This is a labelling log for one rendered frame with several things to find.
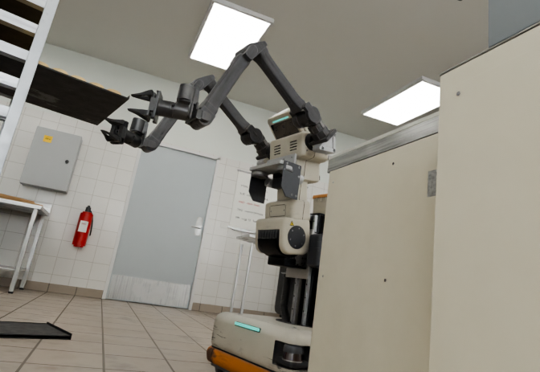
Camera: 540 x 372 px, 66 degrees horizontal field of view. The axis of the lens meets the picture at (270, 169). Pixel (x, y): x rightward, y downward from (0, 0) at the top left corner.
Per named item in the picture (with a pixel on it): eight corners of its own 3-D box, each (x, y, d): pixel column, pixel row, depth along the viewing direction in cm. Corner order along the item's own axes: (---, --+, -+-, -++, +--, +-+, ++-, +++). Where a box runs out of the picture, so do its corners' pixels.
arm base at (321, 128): (337, 130, 187) (319, 136, 196) (329, 116, 184) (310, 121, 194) (328, 141, 182) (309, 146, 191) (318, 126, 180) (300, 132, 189)
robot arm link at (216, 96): (260, 51, 166) (244, 61, 174) (251, 40, 164) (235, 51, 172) (210, 127, 144) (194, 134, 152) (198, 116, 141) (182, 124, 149)
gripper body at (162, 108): (157, 97, 147) (178, 100, 148) (151, 124, 145) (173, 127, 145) (155, 89, 141) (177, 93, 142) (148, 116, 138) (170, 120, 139)
